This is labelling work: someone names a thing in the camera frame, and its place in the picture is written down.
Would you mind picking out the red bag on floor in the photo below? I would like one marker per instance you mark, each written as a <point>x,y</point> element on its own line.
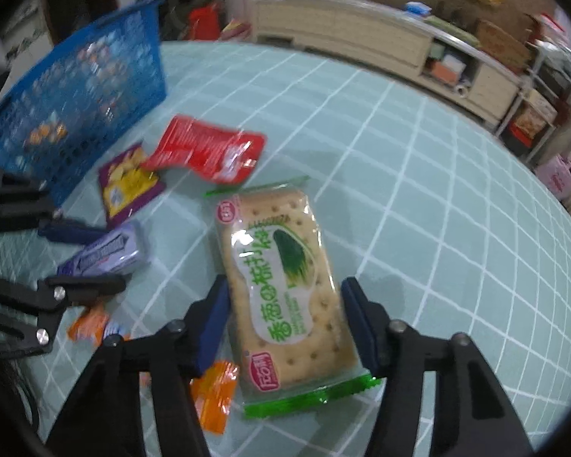
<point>203,24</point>

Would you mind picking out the blue tissue box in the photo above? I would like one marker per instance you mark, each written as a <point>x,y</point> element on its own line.
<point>418,9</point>

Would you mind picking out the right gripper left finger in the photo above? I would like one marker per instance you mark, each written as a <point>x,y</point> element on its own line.
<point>102,414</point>

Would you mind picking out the blue plastic basket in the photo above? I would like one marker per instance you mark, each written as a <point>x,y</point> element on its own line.
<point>60,117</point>

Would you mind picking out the lavender gum pack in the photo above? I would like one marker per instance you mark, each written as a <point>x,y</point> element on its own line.
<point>120,252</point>

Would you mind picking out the orange white candy packet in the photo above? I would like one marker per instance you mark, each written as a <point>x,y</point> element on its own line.
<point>94,325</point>

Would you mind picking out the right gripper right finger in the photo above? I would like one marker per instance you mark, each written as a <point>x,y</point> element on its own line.
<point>472,414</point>

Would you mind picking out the purple yellow snack packet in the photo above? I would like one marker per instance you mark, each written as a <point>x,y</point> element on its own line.
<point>126,187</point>

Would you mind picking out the pink bag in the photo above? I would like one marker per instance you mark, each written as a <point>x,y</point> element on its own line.
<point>555,174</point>

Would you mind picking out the red snack pouch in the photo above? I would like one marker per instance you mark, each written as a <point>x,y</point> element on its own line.
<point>219,155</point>

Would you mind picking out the green cracker packet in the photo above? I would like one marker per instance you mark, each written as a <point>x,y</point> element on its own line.
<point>289,333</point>

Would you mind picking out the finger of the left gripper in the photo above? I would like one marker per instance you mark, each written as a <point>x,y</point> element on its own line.
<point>69,231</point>
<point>86,290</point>

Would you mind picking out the white metal shelf rack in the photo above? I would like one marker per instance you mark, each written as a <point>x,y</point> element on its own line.
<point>542,104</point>

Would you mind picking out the cream TV cabinet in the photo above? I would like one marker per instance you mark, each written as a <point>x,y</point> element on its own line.
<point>397,43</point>

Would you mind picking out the teal checked tablecloth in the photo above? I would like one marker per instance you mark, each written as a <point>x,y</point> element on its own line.
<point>433,216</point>

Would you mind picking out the brown cardboard box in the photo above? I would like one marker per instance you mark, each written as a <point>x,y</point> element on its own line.
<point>502,47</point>

